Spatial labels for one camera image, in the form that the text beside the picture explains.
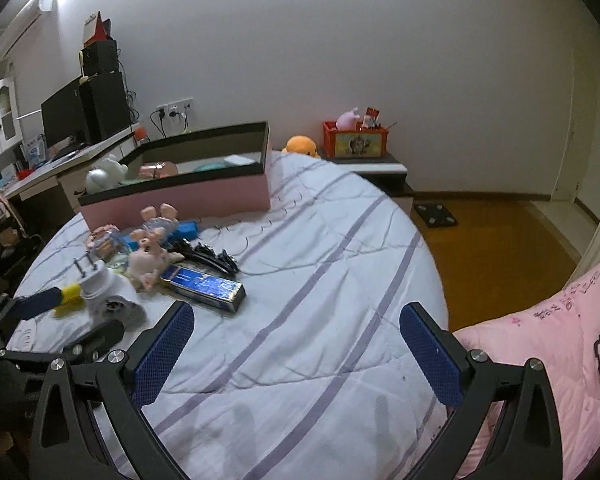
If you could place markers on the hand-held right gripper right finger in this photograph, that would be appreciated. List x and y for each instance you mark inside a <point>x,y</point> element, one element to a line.
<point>430,355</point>

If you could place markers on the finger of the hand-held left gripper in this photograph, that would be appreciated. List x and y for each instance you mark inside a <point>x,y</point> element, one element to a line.
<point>37,303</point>
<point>97,337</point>

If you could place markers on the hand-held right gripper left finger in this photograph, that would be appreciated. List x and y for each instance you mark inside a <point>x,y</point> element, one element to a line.
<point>162,355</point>

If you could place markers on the yellow highlighter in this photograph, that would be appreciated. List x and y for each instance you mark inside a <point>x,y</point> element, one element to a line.
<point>70,300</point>

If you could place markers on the white travel plug adapter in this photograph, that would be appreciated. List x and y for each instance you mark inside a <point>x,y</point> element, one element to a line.
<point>112,300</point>

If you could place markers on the black hair clip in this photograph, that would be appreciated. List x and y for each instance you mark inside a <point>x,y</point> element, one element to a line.
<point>185,251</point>
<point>220,260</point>

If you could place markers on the pink and black storage box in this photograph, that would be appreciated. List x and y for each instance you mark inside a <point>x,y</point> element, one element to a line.
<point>195,195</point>

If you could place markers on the teal plastic case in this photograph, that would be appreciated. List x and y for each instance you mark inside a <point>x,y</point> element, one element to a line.
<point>210,165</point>

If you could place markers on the black office chair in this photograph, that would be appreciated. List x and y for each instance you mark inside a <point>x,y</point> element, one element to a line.
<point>10,245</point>

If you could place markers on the blue rectangular tin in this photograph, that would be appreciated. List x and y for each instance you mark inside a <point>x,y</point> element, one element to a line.
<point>205,287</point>

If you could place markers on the pink pig figurine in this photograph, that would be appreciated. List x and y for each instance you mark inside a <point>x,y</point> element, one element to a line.
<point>147,262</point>

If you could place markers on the pink quilt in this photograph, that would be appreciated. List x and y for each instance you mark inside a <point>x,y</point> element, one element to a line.
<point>540,360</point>

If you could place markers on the blue plastic block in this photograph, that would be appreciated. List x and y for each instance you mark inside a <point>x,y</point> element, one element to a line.
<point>187,230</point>

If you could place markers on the small red tray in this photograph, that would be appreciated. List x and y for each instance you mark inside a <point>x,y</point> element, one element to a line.
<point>25,174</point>

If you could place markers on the white desk with drawers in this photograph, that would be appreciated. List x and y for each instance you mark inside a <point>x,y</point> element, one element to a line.
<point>75,170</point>

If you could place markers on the black bathroom scale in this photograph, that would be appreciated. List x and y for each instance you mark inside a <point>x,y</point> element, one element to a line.
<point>435,215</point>

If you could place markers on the blue printed box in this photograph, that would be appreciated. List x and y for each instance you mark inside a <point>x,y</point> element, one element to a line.
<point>34,152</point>

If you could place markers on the black keyboard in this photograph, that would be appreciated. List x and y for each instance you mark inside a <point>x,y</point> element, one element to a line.
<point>67,155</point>

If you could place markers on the black computer monitor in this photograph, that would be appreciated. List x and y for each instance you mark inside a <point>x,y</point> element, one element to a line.
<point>62,115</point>

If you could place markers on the white glass-door cabinet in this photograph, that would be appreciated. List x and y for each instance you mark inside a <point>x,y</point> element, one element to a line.
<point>0,115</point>

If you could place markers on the white low cabinet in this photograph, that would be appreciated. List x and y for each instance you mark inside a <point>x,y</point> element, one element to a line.
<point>375,165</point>

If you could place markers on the steel bottle with orange cap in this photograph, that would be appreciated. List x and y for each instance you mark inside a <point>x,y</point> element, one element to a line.
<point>140,133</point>

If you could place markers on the black computer tower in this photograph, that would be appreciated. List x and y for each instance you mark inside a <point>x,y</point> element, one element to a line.
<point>105,105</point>

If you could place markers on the red printed crate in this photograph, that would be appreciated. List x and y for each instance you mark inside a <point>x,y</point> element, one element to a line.
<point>355,142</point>

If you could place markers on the small yellow desk fan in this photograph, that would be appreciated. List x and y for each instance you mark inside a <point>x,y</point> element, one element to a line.
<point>82,67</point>

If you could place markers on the red snack packet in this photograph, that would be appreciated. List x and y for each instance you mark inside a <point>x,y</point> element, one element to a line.
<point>371,117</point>

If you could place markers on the orange octopus plush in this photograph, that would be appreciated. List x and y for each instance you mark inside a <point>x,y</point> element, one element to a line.
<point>300,146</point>

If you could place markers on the pink plush toy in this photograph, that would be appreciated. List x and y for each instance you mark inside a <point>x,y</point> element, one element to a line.
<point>347,119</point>

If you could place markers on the black speaker box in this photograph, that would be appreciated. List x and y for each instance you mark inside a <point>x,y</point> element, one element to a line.
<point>100,57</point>

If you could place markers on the white room door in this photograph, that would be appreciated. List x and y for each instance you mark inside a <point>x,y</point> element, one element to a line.
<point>577,125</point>

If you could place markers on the red and beige desk calendar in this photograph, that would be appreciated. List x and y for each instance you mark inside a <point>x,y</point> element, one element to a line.
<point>96,27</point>

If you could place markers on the white wall socket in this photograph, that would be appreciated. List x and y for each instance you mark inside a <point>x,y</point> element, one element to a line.
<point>175,109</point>

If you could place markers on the white wall air conditioner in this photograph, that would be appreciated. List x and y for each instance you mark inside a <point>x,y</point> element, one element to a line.
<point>25,20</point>

